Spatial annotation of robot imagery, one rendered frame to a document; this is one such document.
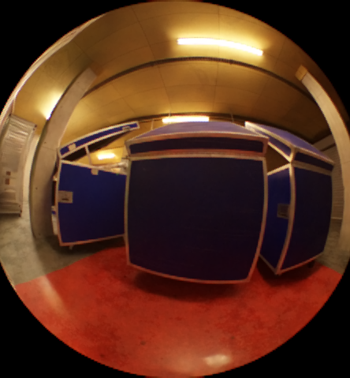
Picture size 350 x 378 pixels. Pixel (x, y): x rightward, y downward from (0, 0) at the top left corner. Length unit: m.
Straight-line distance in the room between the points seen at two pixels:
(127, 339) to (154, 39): 3.26
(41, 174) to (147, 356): 1.96
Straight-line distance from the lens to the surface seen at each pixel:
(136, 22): 2.63
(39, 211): 1.90
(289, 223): 0.90
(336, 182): 5.87
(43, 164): 1.89
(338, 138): 2.53
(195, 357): 0.73
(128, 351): 0.74
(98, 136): 1.36
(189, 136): 0.62
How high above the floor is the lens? 0.72
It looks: 4 degrees up
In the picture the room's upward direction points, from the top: 3 degrees clockwise
